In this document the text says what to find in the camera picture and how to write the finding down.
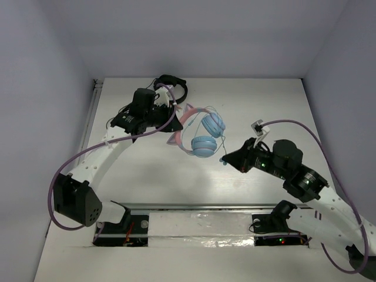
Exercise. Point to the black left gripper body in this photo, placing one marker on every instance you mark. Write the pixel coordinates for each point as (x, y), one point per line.
(164, 116)

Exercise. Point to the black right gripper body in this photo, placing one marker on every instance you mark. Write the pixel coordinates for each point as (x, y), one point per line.
(257, 158)

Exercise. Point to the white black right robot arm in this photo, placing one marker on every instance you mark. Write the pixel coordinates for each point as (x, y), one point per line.
(335, 224)

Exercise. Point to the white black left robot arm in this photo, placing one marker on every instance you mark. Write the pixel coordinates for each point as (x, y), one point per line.
(73, 189)

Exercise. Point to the black headphones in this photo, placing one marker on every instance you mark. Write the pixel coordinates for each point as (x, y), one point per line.
(172, 81)

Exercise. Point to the silver foil tape strip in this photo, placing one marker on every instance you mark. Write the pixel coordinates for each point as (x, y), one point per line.
(200, 229)

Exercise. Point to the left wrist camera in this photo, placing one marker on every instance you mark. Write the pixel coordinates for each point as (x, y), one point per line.
(163, 96)

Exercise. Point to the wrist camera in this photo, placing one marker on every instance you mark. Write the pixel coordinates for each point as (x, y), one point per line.
(163, 96)
(260, 130)

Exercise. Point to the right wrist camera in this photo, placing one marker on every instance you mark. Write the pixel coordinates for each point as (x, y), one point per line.
(260, 130)

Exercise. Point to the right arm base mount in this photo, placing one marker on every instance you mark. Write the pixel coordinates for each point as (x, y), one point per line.
(272, 229)

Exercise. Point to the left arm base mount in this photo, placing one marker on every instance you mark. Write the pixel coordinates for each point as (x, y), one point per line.
(131, 231)

